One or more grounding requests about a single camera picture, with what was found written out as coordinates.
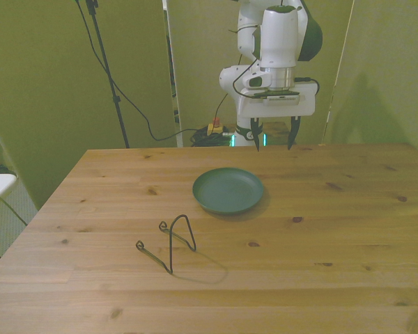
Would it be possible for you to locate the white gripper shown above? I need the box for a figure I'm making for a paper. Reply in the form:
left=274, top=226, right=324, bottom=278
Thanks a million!
left=237, top=81, right=318, bottom=153

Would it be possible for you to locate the green round plate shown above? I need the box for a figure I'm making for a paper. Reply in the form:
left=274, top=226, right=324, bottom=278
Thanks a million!
left=192, top=167, right=265, bottom=214

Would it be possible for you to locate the yellow emergency stop box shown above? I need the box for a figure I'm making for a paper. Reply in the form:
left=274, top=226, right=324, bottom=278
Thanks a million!
left=207, top=118, right=228, bottom=136

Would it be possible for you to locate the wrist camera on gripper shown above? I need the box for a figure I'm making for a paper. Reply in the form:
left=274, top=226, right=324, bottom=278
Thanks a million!
left=247, top=89, right=302, bottom=105

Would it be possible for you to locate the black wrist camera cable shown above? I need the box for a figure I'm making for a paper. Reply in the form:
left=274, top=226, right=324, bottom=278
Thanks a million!
left=229, top=23, right=263, bottom=100

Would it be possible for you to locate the black coiled cable bundle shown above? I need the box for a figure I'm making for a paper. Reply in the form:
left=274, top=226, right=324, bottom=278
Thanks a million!
left=189, top=127, right=231, bottom=148

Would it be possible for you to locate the black cable on round-pole stand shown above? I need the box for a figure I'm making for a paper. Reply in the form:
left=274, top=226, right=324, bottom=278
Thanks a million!
left=75, top=0, right=196, bottom=142

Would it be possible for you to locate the black wire plate stand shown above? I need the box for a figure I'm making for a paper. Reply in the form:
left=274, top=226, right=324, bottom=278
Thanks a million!
left=135, top=214, right=197, bottom=276

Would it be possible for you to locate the black round-pole camera stand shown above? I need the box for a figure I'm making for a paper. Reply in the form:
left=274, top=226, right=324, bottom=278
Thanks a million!
left=85, top=0, right=131, bottom=150

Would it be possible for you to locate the thin dark cable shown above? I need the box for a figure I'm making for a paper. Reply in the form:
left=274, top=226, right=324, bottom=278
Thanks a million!
left=0, top=187, right=29, bottom=228

